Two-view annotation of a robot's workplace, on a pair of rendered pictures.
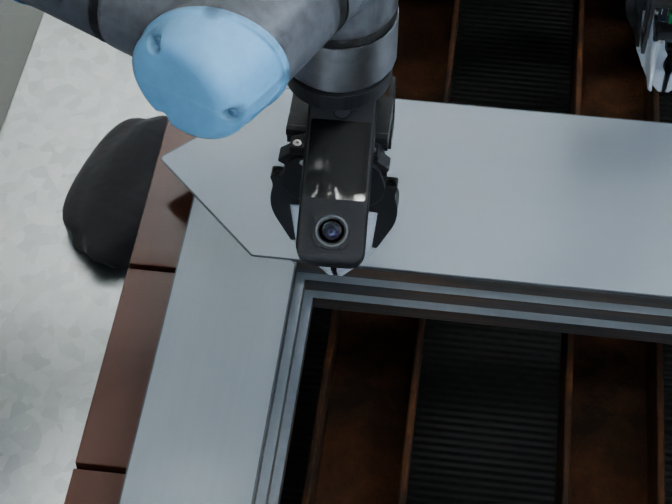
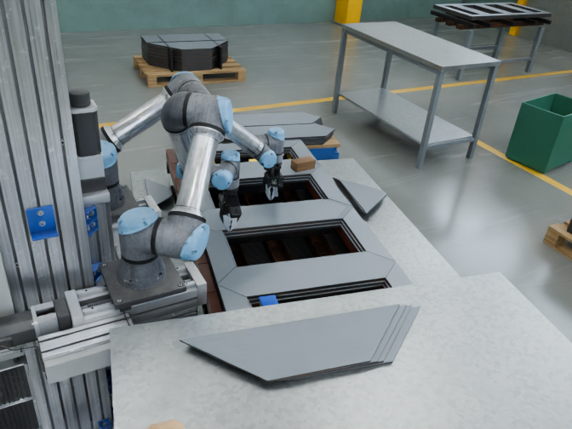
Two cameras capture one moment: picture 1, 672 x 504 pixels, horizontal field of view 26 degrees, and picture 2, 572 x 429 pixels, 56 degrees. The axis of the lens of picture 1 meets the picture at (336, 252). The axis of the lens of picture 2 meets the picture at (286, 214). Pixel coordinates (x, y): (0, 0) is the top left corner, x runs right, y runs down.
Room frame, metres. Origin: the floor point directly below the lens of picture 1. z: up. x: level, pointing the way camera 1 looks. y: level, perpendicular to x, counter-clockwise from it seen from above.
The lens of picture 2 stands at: (-1.17, 0.68, 2.15)
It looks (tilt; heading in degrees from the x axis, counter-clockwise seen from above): 31 degrees down; 333
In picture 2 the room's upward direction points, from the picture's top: 5 degrees clockwise
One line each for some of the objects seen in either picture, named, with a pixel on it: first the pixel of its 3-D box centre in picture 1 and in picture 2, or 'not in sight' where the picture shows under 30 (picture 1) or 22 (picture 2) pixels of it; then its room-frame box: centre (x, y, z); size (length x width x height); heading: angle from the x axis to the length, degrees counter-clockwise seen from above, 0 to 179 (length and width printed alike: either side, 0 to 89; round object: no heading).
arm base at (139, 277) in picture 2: not in sight; (140, 262); (0.25, 0.45, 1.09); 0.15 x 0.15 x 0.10
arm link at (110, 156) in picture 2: not in sight; (100, 162); (0.75, 0.49, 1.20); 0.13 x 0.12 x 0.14; 178
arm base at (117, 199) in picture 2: not in sight; (104, 190); (0.74, 0.49, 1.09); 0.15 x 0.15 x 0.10
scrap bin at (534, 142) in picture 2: not in sight; (546, 131); (2.18, -3.78, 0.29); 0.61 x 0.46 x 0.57; 104
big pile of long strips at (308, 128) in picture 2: not in sight; (270, 129); (1.72, -0.63, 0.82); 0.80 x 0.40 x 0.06; 83
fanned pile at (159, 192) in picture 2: not in sight; (158, 191); (1.34, 0.15, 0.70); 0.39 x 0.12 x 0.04; 173
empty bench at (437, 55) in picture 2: not in sight; (405, 89); (3.08, -2.72, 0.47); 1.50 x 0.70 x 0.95; 4
